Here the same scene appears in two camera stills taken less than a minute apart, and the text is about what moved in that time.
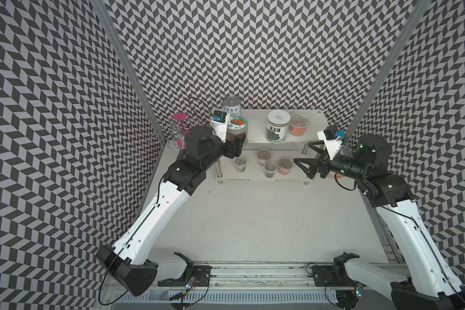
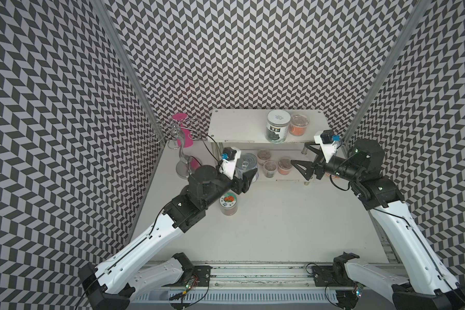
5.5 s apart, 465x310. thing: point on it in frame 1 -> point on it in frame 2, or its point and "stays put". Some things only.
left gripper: [234, 147] -> [239, 185]
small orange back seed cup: [263, 155] stays put
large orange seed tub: [298, 124] stays put
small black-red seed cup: [270, 168] stays put
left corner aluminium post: [122, 52] stays put
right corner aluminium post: [365, 108] stays put
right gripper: [313, 163] stays put
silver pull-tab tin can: [232, 105] -> [247, 162]
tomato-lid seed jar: [237, 130] -> [228, 203]
